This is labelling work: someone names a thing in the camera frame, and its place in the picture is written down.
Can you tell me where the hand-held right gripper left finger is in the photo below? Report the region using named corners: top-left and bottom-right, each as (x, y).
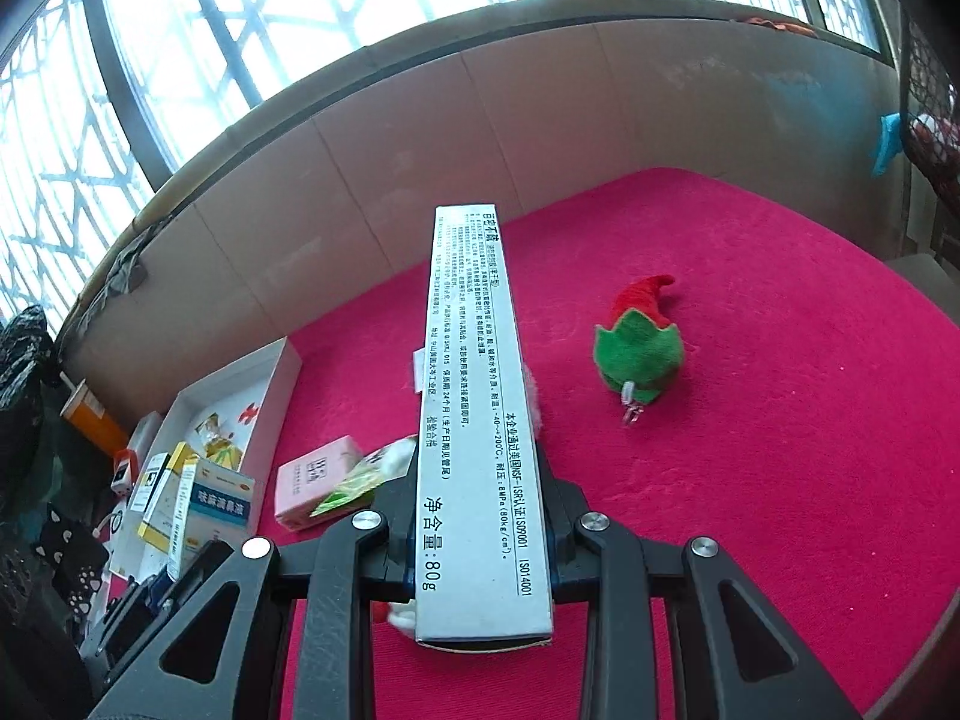
top-left (88, 469), bottom-right (418, 720)

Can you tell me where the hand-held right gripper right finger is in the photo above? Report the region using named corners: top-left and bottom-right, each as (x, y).
top-left (536, 457), bottom-right (863, 720)

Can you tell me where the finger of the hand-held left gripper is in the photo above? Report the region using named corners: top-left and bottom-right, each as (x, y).
top-left (169, 538), bottom-right (239, 608)

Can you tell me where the green cracker packet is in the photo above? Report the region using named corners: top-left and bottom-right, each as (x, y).
top-left (310, 457), bottom-right (391, 518)

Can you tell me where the long grey printed box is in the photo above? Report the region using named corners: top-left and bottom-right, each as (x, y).
top-left (414, 202), bottom-right (556, 650)

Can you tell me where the white storage box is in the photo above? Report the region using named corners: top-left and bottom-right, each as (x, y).
top-left (97, 336), bottom-right (303, 601)

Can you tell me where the blue white medicine box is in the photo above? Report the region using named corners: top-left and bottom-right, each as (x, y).
top-left (172, 461), bottom-right (256, 578)

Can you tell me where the yellow white medicine box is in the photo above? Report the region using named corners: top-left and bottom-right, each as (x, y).
top-left (137, 441), bottom-right (200, 548)

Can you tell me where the black paw print cloth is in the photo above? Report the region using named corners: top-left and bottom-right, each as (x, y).
top-left (34, 502), bottom-right (110, 616)

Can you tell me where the pink box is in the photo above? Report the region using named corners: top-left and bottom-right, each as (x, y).
top-left (274, 435), bottom-right (365, 532)

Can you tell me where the orange box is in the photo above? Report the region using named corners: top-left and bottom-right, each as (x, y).
top-left (60, 381), bottom-right (128, 458)

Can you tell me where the green and red plush toy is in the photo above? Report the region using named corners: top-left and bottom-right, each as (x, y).
top-left (592, 274), bottom-right (685, 428)

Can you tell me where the red table cloth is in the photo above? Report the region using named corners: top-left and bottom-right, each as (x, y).
top-left (247, 167), bottom-right (960, 720)

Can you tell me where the black lace cloth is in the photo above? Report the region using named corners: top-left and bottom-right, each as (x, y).
top-left (0, 304), bottom-right (65, 511)

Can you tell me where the grey rag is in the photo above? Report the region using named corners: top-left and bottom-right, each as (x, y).
top-left (97, 240), bottom-right (151, 293)

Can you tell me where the blue plastic piece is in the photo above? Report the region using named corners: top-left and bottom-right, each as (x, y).
top-left (870, 111), bottom-right (908, 177)

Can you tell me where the window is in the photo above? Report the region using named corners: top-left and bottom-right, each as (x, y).
top-left (0, 0), bottom-right (908, 331)

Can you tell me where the red floral cushion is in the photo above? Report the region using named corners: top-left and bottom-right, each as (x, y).
top-left (911, 112), bottom-right (960, 166)

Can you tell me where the orange red cloth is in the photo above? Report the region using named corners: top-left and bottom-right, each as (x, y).
top-left (742, 15), bottom-right (818, 35)

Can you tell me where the black wire basket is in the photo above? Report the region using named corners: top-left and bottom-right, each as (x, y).
top-left (896, 11), bottom-right (960, 275)

